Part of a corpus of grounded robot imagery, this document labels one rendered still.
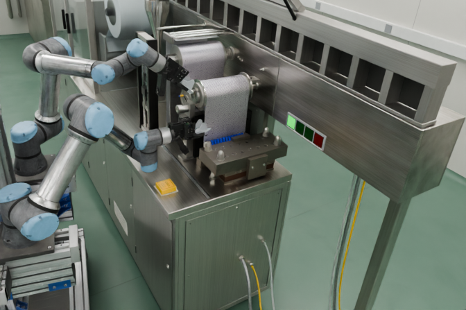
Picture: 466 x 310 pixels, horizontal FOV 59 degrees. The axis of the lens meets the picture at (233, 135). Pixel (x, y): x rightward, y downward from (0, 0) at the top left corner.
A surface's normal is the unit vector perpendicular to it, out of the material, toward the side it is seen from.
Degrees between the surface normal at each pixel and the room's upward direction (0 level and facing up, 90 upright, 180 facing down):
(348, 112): 90
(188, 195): 0
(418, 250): 0
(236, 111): 90
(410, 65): 90
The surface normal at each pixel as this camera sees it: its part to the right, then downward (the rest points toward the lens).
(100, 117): 0.82, 0.25
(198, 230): 0.53, 0.44
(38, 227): 0.69, 0.47
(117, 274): 0.07, -0.87
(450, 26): -0.84, 0.20
